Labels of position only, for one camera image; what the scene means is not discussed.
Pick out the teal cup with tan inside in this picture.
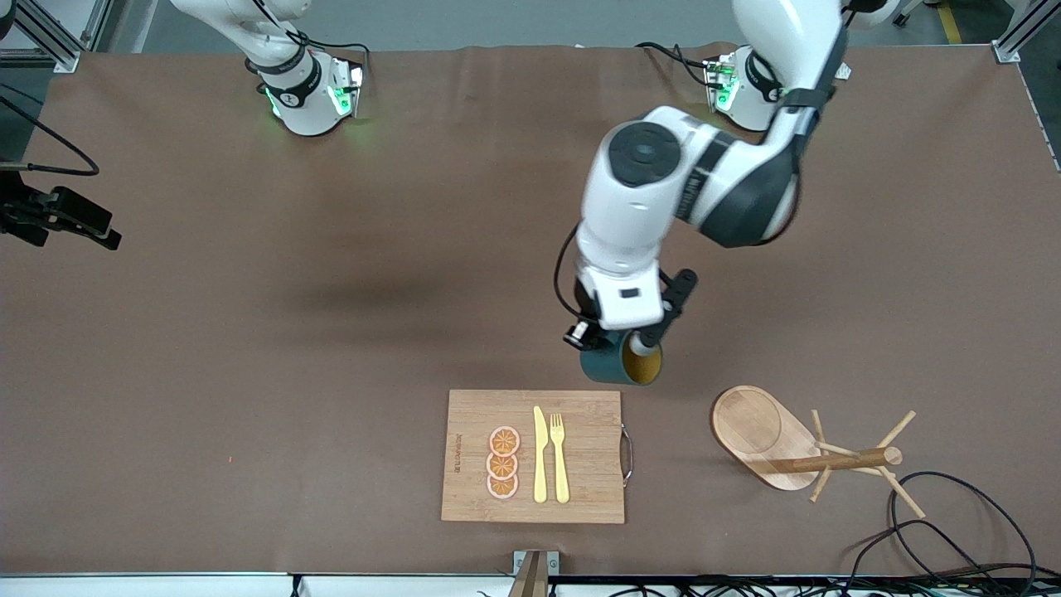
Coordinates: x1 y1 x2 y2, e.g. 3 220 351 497
579 328 664 387

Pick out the wooden mug rack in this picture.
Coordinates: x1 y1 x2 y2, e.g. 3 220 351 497
710 385 928 521

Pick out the yellow plastic knife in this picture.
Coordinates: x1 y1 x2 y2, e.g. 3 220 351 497
532 405 550 505

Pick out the yellow plastic fork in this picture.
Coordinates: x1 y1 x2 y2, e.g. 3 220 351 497
550 413 571 505

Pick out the bamboo cutting board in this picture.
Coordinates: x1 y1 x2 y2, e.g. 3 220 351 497
440 389 636 525

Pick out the brown table cover sheet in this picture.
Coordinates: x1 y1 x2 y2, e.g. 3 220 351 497
0 43 1061 577

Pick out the aluminium frame post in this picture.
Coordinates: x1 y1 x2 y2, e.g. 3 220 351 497
992 0 1061 65
0 0 84 74

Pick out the wooden post with metal bracket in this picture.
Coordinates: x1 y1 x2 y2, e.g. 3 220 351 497
507 549 561 597

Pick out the left arm base black cable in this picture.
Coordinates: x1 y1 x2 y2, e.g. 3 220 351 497
635 40 724 90

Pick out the arm base black cable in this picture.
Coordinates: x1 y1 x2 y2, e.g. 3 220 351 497
298 32 372 84
635 40 724 90

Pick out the long black cable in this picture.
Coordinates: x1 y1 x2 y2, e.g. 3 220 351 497
547 572 1061 597

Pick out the right arm base black cable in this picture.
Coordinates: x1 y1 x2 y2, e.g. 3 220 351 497
298 32 372 84

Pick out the looped black cable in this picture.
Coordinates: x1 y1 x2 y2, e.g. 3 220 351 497
889 470 1039 585

